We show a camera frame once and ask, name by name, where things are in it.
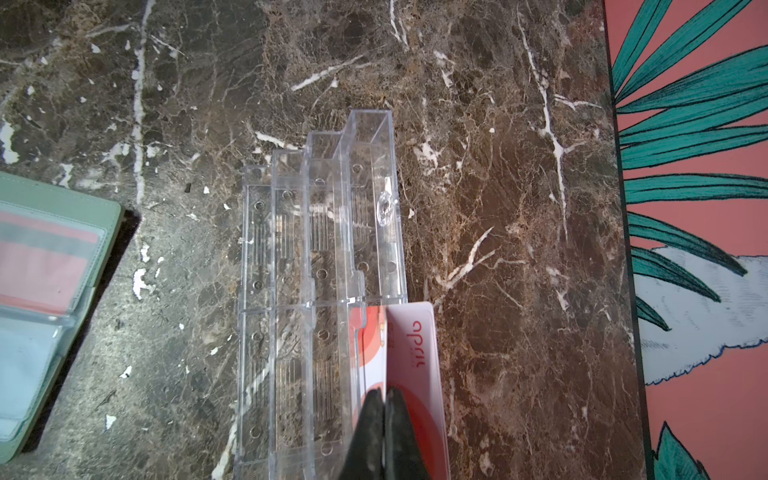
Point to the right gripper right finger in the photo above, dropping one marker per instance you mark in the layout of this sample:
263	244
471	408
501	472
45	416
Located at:
402	457

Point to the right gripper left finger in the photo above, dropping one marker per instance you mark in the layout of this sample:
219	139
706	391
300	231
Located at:
364	458

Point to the red white credit card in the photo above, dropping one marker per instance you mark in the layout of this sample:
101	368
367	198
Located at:
369	337
413	367

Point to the clear plastic organizer box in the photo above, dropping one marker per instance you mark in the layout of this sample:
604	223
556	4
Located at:
321	234

